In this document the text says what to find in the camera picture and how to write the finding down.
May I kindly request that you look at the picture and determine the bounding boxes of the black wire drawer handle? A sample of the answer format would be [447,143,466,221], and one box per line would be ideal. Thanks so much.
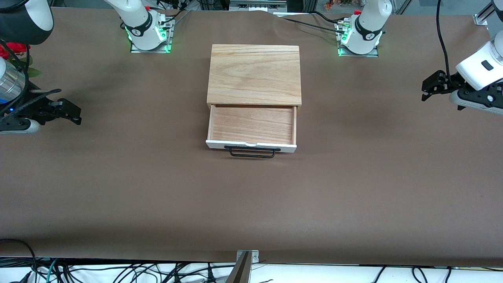
[224,146,281,158]

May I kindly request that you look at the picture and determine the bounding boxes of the wooden drawer with white front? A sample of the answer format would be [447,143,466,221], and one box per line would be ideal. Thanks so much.
[206,104,297,153]

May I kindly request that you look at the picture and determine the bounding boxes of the light wooden drawer cabinet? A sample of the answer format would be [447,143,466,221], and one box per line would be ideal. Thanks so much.
[207,44,302,108]

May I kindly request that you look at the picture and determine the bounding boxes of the large red rose with leaves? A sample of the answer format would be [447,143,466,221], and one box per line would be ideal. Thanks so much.
[5,42,42,77]

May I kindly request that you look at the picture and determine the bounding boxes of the brown table cloth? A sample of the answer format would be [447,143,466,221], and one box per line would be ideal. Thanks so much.
[0,7,503,268]

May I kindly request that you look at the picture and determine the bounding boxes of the orange flowers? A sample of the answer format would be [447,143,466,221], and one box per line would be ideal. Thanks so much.
[324,0,355,11]

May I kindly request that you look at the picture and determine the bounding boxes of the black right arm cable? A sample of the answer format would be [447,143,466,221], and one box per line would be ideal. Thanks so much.
[0,39,63,118]

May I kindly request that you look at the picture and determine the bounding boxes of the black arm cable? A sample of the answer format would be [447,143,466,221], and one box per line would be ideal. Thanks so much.
[0,39,63,118]
[436,0,452,77]

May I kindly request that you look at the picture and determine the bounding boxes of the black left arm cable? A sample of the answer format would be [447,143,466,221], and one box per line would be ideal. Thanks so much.
[436,0,452,77]

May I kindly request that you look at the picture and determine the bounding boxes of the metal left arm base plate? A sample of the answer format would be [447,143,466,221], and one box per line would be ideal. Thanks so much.
[337,20,380,58]

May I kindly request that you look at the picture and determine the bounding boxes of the aluminium extrusion post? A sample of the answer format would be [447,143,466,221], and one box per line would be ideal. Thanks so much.
[474,0,503,26]

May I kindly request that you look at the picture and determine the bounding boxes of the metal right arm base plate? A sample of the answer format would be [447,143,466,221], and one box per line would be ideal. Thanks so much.
[130,16,173,53]

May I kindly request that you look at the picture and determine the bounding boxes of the short black base power cable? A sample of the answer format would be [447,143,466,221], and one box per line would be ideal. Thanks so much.
[310,11,346,24]

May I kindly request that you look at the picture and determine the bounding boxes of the looping black floor cable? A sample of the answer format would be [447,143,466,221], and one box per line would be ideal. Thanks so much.
[0,238,38,283]

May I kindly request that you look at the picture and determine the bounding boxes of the long black base power cable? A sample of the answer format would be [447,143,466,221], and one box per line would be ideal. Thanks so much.
[275,16,346,32]

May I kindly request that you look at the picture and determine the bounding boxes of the teal cable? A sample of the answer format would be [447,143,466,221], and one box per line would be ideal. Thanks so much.
[44,257,60,283]

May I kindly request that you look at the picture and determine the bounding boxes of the tangled black cables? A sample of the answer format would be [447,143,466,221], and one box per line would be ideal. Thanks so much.
[0,257,236,283]

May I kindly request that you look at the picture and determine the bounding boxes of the aluminium frame with sockets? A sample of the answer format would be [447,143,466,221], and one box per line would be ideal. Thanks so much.
[230,0,288,12]

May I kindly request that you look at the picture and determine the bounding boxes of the grey metal camera post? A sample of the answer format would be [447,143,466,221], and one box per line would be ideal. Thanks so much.
[225,252,251,283]

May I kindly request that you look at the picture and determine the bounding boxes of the small metal mounting bracket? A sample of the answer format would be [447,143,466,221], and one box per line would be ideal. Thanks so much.
[236,250,260,264]

